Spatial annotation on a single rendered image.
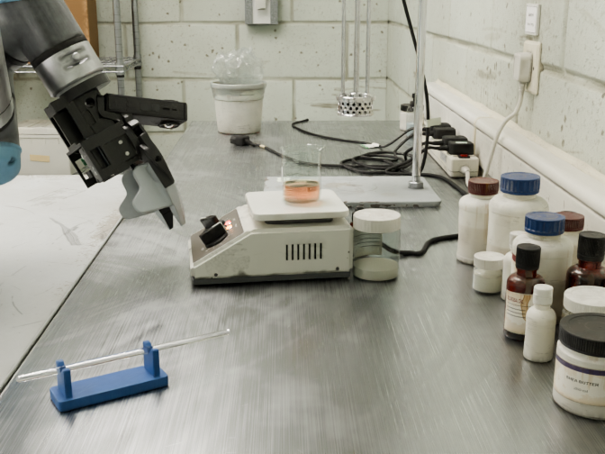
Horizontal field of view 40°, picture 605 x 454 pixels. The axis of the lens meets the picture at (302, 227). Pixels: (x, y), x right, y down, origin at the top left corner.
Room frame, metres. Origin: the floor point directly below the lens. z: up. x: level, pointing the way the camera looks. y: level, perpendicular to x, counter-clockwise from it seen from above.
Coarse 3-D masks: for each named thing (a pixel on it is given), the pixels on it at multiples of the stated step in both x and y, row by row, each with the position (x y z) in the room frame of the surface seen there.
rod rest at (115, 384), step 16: (64, 368) 0.65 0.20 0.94; (128, 368) 0.70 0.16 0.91; (144, 368) 0.70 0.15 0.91; (160, 368) 0.70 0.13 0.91; (64, 384) 0.65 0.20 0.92; (80, 384) 0.67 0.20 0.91; (96, 384) 0.67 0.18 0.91; (112, 384) 0.67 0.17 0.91; (128, 384) 0.67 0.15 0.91; (144, 384) 0.68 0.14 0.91; (160, 384) 0.68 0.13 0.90; (64, 400) 0.64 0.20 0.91; (80, 400) 0.65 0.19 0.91; (96, 400) 0.65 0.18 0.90
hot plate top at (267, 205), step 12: (252, 192) 1.08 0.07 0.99; (264, 192) 1.08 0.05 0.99; (276, 192) 1.08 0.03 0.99; (324, 192) 1.08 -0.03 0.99; (252, 204) 1.01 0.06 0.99; (264, 204) 1.01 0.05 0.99; (276, 204) 1.01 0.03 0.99; (288, 204) 1.01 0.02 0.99; (324, 204) 1.01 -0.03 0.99; (336, 204) 1.01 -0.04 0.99; (252, 216) 0.98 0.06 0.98; (264, 216) 0.97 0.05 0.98; (276, 216) 0.97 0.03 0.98; (288, 216) 0.97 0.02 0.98; (300, 216) 0.97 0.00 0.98; (312, 216) 0.98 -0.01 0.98; (324, 216) 0.98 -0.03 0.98; (336, 216) 0.98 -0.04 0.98
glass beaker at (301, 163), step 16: (288, 144) 1.05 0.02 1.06; (304, 144) 1.05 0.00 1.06; (320, 144) 1.05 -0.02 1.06; (288, 160) 1.01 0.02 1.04; (304, 160) 1.00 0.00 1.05; (320, 160) 1.02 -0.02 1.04; (288, 176) 1.01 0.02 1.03; (304, 176) 1.00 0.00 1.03; (320, 176) 1.02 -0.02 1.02; (288, 192) 1.01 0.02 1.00; (304, 192) 1.00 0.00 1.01; (320, 192) 1.02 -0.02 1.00
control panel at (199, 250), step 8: (224, 216) 1.07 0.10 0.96; (232, 216) 1.05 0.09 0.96; (224, 224) 1.04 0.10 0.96; (232, 224) 1.02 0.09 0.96; (240, 224) 1.00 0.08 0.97; (200, 232) 1.06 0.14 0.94; (232, 232) 0.99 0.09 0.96; (240, 232) 0.97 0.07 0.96; (192, 240) 1.05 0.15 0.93; (200, 240) 1.03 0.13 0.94; (224, 240) 0.98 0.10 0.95; (192, 248) 1.01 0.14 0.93; (200, 248) 1.00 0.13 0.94; (208, 248) 0.98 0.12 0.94; (216, 248) 0.96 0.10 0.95; (192, 256) 0.98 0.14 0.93; (200, 256) 0.96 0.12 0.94
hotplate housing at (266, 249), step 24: (240, 216) 1.03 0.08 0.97; (240, 240) 0.96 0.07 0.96; (264, 240) 0.96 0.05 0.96; (288, 240) 0.97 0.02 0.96; (312, 240) 0.97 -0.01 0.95; (336, 240) 0.98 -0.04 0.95; (192, 264) 0.97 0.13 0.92; (216, 264) 0.95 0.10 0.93; (240, 264) 0.96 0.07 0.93; (264, 264) 0.96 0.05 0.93; (288, 264) 0.97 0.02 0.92; (312, 264) 0.97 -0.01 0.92; (336, 264) 0.98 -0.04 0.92
